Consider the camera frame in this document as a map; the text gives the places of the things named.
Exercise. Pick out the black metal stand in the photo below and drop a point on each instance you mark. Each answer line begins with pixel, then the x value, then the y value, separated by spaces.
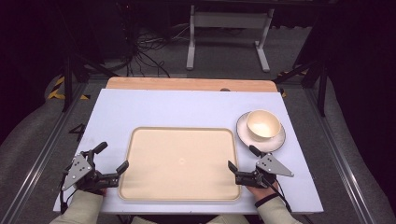
pixel 67 84
pixel 322 90

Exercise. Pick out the aluminium floor rail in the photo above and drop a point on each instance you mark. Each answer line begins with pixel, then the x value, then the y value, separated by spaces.
pixel 46 152
pixel 339 161

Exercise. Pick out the person's lap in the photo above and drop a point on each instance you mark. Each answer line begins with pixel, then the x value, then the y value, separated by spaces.
pixel 229 220

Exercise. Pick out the white table board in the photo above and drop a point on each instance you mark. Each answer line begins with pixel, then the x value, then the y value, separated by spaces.
pixel 162 109

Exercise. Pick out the cream plate with dark rim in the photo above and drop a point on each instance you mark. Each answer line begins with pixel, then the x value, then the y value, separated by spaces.
pixel 249 140

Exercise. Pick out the black wristband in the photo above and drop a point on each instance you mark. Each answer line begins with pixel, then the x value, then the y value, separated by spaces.
pixel 265 199

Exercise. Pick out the white metal stand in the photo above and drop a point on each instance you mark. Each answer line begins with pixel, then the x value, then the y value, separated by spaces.
pixel 230 19

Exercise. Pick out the yellow black hazard tape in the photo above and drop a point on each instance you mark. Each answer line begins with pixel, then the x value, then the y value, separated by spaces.
pixel 288 74
pixel 56 91

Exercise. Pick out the person's left hand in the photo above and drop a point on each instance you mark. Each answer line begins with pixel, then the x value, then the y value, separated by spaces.
pixel 100 192

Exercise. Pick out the beige plastic tray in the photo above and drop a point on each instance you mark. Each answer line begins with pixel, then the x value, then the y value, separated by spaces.
pixel 180 165

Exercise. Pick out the cream bowl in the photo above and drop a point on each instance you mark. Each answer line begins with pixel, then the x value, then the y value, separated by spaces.
pixel 264 124

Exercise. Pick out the person's right hand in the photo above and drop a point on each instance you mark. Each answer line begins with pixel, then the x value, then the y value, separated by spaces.
pixel 261 193

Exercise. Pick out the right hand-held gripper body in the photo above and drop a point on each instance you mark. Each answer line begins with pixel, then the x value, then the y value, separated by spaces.
pixel 270 167

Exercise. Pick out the wooden table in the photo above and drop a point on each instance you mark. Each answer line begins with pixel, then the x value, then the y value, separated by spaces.
pixel 174 84

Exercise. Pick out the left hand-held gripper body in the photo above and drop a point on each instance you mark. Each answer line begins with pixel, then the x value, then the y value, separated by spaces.
pixel 77 170

